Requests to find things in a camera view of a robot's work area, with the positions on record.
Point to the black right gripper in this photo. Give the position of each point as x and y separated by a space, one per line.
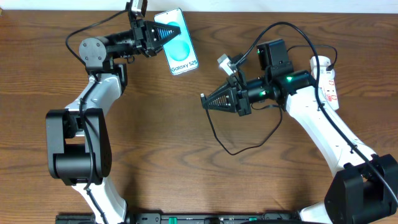
237 98

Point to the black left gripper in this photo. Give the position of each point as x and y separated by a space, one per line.
140 38

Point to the blue Galaxy smartphone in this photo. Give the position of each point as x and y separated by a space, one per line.
179 52

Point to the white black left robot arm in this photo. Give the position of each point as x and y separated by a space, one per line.
78 146

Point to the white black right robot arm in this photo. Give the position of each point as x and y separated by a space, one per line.
364 186

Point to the white USB charger adapter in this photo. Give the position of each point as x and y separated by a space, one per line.
326 68

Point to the white power strip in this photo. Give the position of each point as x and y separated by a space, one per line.
329 91

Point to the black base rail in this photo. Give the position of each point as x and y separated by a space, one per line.
156 218

